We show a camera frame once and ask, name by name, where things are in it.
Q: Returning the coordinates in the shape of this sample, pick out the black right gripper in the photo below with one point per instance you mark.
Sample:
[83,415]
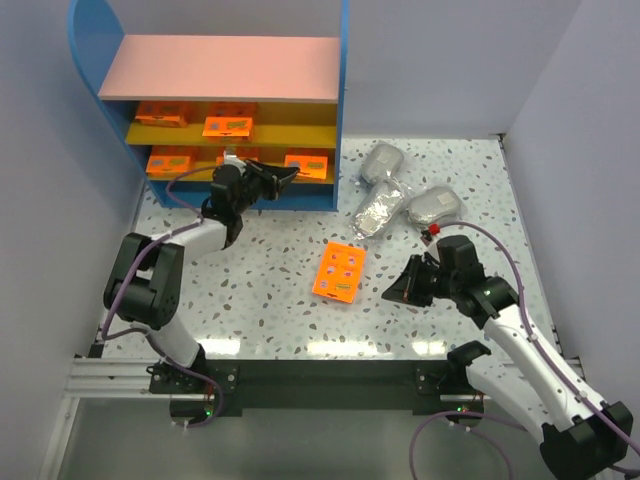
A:
[417,281]

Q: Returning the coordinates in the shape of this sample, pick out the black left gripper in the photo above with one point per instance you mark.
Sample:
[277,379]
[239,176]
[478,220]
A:
[266,180]

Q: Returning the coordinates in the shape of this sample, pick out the orange sponge box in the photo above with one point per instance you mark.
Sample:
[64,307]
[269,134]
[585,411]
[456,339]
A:
[312,163]
[163,113]
[244,153]
[230,122]
[170,161]

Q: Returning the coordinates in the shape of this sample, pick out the orange sponge box hidden lowest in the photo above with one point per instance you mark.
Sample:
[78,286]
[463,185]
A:
[339,273]

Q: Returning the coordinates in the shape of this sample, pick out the orange sponge box bottom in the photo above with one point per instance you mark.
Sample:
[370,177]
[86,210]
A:
[230,122]

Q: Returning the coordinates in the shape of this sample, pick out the silver sponge pack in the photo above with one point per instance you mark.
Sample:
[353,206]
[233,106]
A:
[382,205]
[382,164]
[434,205]

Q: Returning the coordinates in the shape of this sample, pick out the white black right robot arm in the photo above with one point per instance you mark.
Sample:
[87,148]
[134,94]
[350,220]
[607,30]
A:
[578,432]

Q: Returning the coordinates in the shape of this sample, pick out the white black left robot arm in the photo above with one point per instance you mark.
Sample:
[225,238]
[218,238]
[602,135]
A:
[142,294]

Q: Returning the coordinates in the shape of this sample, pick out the orange sponge box on shelf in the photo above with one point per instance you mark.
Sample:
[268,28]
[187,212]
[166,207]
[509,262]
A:
[170,161]

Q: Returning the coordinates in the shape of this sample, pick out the blue pink yellow shelf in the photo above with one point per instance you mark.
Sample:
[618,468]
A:
[298,83]

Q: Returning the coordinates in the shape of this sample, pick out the silver sponge pack top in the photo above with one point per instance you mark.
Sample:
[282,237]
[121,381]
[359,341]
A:
[382,164]

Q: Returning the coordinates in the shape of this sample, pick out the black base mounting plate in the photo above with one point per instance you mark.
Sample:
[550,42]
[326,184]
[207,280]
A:
[420,387]

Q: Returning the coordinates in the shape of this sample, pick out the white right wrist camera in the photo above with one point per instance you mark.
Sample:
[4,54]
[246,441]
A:
[430,241]

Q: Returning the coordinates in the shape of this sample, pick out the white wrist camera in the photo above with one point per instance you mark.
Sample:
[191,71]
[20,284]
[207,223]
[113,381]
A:
[430,241]
[230,158]

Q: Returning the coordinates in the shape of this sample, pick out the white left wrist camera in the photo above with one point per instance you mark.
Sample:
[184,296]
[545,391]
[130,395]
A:
[230,158]

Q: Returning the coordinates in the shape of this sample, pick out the aluminium frame rail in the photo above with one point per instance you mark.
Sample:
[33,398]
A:
[91,378]

